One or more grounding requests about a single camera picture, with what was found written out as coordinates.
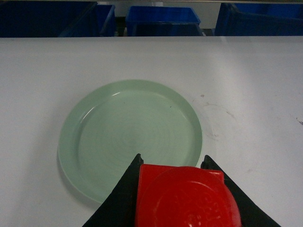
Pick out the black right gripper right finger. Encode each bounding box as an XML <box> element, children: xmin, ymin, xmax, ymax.
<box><xmin>200</xmin><ymin>155</ymin><xmax>280</xmax><ymax>227</ymax></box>

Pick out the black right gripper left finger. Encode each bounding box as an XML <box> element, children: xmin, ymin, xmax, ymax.
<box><xmin>84</xmin><ymin>153</ymin><xmax>144</xmax><ymax>227</ymax></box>

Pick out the red toy block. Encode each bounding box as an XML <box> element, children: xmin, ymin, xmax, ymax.
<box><xmin>134</xmin><ymin>164</ymin><xmax>242</xmax><ymax>227</ymax></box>

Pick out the green plate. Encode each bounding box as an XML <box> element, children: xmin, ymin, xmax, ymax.
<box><xmin>58</xmin><ymin>79</ymin><xmax>203</xmax><ymax>203</ymax></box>

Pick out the blue bin far right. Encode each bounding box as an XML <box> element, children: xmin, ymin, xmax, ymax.
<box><xmin>214</xmin><ymin>3</ymin><xmax>303</xmax><ymax>36</ymax></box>

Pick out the dark blue bin behind table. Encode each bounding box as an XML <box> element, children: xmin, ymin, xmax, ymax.
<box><xmin>0</xmin><ymin>0</ymin><xmax>116</xmax><ymax>38</ymax></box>

